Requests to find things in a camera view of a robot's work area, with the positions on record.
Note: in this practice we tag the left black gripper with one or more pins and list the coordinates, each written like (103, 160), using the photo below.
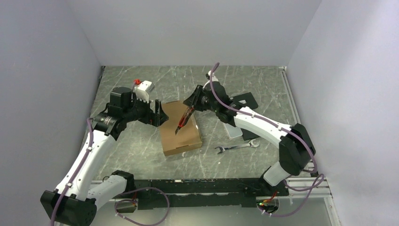
(155, 118)

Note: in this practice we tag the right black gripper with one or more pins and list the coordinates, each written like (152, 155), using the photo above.
(191, 100)

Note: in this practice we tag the red utility knife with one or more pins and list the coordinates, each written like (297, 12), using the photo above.
(184, 119)

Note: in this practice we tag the brown cardboard express box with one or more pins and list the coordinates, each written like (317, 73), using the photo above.
(175, 139)

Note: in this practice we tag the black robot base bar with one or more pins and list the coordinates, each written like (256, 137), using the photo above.
(161, 193)

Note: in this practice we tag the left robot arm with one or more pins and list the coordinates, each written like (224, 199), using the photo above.
(75, 201)

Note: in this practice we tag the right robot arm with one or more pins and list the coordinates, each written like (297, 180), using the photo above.
(296, 149)

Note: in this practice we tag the black square box with label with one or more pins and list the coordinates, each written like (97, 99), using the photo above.
(247, 99)

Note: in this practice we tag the black flat rectangular box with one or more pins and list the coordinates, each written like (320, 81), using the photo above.
(247, 135)

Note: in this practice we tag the white rounded power bank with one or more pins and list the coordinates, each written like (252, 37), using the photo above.
(233, 132)

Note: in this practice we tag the silver open-end wrench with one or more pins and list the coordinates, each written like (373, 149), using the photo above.
(251, 143)

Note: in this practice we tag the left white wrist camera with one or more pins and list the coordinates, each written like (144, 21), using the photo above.
(143, 89)

